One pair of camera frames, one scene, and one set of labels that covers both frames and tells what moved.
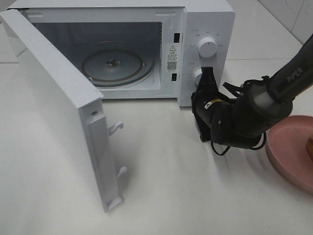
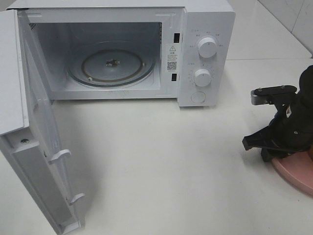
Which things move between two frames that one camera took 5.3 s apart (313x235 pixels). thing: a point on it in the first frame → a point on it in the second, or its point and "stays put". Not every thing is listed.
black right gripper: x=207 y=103 → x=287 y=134
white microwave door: x=68 y=104 → x=30 y=137
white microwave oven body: x=145 y=49 stays put
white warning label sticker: x=172 y=56 stays put
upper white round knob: x=207 y=47 stays put
